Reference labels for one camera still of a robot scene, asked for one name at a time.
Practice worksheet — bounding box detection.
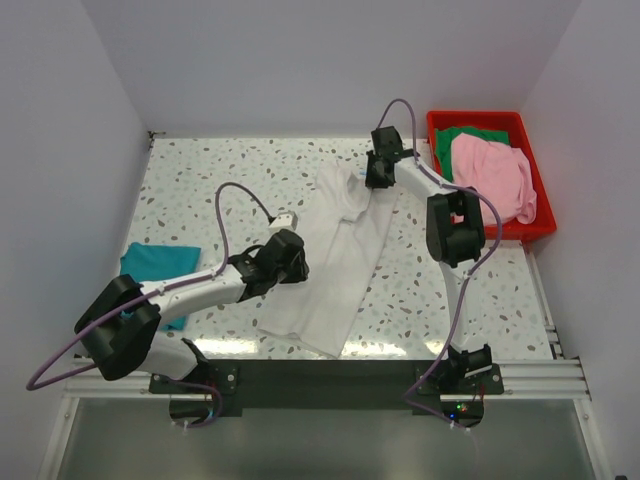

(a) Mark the teal folded t shirt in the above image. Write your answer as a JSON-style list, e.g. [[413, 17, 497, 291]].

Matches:
[[119, 242, 202, 331]]

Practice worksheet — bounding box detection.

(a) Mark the white t shirt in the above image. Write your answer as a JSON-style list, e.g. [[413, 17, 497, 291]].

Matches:
[[258, 163, 397, 358]]

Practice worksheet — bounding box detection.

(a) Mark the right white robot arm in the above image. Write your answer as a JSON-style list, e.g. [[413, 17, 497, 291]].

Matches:
[[365, 127, 492, 393]]

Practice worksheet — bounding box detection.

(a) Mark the red plastic bin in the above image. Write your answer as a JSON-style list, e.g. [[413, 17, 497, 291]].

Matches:
[[426, 110, 557, 243]]

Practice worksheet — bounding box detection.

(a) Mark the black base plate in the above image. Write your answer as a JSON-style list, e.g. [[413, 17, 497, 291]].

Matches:
[[149, 360, 505, 426]]

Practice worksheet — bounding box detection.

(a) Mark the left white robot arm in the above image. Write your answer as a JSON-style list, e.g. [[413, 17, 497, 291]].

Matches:
[[74, 230, 309, 392]]

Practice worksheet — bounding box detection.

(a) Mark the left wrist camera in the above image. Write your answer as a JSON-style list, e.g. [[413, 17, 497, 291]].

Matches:
[[269, 211, 298, 233]]

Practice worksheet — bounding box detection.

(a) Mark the green t shirt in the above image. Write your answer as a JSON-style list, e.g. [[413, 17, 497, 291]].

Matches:
[[432, 126, 511, 184]]

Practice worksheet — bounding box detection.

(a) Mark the pink t shirt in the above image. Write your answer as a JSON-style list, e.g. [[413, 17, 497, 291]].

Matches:
[[451, 133, 537, 224]]

